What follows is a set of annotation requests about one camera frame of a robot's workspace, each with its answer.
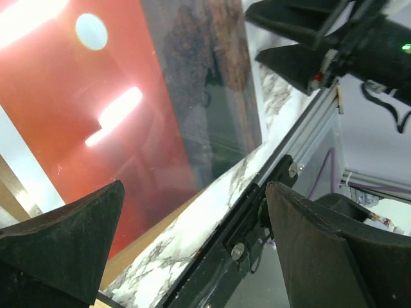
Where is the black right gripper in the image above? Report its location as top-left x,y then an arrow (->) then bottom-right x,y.
245,0 -> 410,105

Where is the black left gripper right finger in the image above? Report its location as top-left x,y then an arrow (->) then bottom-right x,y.
266,182 -> 410,307

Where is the red sunset photo print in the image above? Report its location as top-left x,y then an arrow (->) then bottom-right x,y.
0,0 -> 264,261

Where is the clear acrylic glass sheet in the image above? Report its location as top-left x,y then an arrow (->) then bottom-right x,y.
0,0 -> 267,267

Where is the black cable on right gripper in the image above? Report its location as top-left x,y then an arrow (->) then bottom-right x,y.
362,80 -> 411,134

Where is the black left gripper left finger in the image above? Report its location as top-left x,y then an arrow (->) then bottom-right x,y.
1,180 -> 125,307

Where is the aluminium extrusion rail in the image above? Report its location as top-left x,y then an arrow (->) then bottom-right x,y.
252,81 -> 338,186

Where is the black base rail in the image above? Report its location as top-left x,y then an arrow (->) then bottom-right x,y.
157,155 -> 298,307

